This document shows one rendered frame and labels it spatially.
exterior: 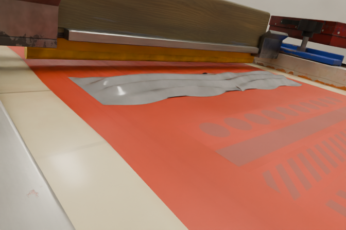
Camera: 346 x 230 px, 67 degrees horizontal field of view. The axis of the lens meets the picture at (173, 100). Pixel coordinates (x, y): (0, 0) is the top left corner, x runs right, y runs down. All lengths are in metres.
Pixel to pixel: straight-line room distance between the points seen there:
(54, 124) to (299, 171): 0.15
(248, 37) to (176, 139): 0.36
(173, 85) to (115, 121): 0.10
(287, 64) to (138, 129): 0.45
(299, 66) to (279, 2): 2.04
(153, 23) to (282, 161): 0.23
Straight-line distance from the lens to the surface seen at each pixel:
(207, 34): 0.41
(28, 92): 0.22
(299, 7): 2.51
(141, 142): 0.15
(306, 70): 0.56
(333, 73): 0.55
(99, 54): 0.32
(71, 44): 0.30
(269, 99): 0.32
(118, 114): 0.19
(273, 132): 0.22
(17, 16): 0.26
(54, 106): 0.19
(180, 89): 0.25
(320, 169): 0.19
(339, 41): 1.21
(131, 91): 0.23
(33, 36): 0.26
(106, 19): 0.30
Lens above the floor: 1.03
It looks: 18 degrees down
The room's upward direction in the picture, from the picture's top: 11 degrees clockwise
